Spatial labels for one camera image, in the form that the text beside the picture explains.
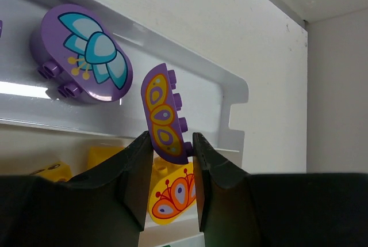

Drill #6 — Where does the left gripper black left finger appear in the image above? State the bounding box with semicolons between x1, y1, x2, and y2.
1;132;153;246

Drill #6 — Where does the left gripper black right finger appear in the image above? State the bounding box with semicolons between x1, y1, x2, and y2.
193;133;367;246

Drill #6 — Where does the small yellow lego piece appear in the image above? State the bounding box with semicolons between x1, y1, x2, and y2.
87;146;124;170

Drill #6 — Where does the yellow long lego brick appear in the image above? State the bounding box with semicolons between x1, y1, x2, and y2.
30;161;72;182

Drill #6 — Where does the yellow orange patterned lego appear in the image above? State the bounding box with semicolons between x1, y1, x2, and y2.
147;157;196;225

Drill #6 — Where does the purple butterfly wing lego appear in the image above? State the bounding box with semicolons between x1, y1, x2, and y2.
141;63;193;165

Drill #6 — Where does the purple round lego piece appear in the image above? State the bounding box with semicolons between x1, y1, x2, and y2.
29;4;133;103

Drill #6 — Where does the white divided sorting tray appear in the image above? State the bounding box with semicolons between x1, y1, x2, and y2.
1;0;248;246

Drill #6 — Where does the purple lego at frame edge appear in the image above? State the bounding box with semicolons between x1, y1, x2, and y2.
0;20;3;37

